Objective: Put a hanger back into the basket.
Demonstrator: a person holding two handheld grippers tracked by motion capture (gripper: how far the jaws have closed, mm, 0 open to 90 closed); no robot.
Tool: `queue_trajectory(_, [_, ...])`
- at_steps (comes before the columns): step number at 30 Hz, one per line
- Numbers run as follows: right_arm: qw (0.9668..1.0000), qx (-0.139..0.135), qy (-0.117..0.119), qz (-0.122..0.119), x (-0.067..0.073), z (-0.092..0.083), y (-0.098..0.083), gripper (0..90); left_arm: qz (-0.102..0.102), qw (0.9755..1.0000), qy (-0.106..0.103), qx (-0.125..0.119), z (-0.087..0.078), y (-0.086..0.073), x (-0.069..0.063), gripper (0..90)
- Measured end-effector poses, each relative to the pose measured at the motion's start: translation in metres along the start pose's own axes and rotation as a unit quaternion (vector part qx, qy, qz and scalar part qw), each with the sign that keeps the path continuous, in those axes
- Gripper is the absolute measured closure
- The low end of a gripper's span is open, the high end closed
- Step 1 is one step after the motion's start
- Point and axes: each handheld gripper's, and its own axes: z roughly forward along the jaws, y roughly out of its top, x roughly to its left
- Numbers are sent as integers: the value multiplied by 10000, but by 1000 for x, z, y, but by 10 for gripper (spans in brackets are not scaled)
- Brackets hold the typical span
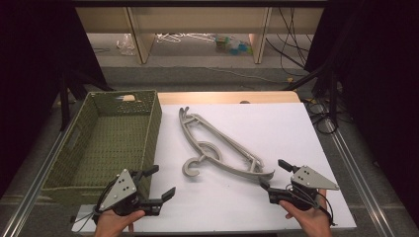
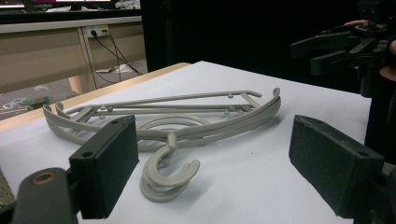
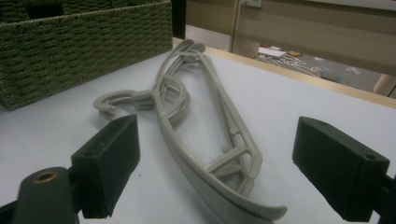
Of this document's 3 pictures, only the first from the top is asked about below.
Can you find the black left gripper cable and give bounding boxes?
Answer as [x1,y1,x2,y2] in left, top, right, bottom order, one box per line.
[69,177,117,229]

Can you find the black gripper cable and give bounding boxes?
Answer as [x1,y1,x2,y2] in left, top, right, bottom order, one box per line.
[69,177,117,229]
[286,184,338,227]

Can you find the black curtain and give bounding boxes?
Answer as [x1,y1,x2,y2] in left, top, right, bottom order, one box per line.
[0,0,112,198]
[303,0,419,220]

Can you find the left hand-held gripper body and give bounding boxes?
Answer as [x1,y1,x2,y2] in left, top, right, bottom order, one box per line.
[93,168,165,217]

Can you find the grey plastic clothes hanger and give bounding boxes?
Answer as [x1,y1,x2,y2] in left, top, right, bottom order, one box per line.
[179,106,275,181]
[178,106,276,182]

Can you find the aluminium rail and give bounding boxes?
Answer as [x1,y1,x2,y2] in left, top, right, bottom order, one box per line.
[323,117,398,237]
[0,121,78,237]

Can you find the black hanging cables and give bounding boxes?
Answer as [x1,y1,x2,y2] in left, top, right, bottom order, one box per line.
[265,6,314,71]

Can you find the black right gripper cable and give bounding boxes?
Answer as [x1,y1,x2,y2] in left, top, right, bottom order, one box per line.
[286,184,338,227]

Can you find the coiled black floor cables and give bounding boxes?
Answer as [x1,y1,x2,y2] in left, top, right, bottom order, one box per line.
[304,97,341,135]

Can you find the light wooden shelf unit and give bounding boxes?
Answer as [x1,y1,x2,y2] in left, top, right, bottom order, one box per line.
[75,6,325,65]

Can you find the clear plastic bag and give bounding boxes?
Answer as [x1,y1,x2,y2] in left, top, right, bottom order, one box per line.
[116,33,137,56]

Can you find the thin floor cable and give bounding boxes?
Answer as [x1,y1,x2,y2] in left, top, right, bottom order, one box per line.
[207,66,293,86]

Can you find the colourful plastic toys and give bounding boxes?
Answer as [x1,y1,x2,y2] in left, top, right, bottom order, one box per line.
[213,35,254,56]

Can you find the person's right hand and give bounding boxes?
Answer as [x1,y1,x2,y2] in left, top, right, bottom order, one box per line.
[279,189,334,237]

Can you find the white table mat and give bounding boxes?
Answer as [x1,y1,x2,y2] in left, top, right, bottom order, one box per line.
[71,102,358,233]

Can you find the black metal stand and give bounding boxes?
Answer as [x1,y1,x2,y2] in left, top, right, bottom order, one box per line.
[58,63,116,132]
[282,60,341,131]

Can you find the white wire hangers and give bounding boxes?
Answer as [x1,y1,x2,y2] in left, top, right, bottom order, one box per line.
[155,32,215,44]

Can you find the green woven basket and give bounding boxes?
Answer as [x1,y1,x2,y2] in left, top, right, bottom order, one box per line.
[41,89,163,206]

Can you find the person's left hand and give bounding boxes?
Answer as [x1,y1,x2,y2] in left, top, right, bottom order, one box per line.
[93,208,146,237]

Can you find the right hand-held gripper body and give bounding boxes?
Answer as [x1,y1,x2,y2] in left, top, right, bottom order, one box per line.
[267,165,340,211]

